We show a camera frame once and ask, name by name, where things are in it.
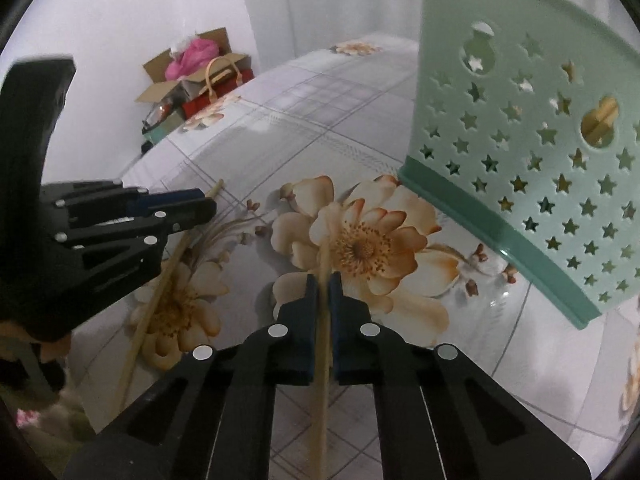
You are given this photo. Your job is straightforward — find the red gift bag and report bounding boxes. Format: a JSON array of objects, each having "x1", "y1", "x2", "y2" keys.
[{"x1": 181, "y1": 57, "x2": 256, "y2": 121}]

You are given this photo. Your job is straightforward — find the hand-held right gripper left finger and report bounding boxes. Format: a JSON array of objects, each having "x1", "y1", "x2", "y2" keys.
[{"x1": 62, "y1": 274, "x2": 321, "y2": 480}]

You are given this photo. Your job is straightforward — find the person's left hand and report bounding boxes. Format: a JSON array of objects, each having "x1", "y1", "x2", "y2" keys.
[{"x1": 0, "y1": 321, "x2": 73, "y2": 366}]

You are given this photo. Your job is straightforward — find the pink plastic bag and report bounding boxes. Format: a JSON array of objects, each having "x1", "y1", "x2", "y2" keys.
[{"x1": 165, "y1": 39, "x2": 221, "y2": 81}]

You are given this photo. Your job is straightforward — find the light wooden chopstick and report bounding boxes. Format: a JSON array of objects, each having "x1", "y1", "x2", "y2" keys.
[
  {"x1": 307, "y1": 205, "x2": 337, "y2": 480},
  {"x1": 114, "y1": 179, "x2": 225, "y2": 411},
  {"x1": 582, "y1": 97, "x2": 621, "y2": 146}
]

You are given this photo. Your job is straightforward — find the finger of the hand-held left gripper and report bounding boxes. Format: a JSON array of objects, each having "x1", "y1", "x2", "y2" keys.
[
  {"x1": 50, "y1": 197, "x2": 217, "y2": 333},
  {"x1": 40, "y1": 180, "x2": 207, "y2": 226}
]

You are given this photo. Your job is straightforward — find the white curtain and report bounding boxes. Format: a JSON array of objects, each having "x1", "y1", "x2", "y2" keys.
[{"x1": 235, "y1": 0, "x2": 426, "y2": 56}]

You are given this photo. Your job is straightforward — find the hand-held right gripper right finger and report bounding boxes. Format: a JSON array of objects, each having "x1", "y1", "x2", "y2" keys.
[{"x1": 327, "y1": 272, "x2": 593, "y2": 480}]

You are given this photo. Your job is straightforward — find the cardboard box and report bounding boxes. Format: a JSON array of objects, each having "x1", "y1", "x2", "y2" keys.
[{"x1": 135, "y1": 27, "x2": 256, "y2": 106}]

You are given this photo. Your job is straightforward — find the green star-cutout utensil holder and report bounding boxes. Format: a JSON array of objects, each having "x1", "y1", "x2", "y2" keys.
[{"x1": 397, "y1": 0, "x2": 640, "y2": 331}]

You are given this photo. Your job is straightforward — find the person's left forearm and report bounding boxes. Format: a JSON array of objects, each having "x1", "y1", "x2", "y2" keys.
[{"x1": 10, "y1": 390, "x2": 101, "y2": 461}]

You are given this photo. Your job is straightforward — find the teal box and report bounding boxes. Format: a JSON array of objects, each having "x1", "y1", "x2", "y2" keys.
[{"x1": 142, "y1": 110, "x2": 186, "y2": 143}]

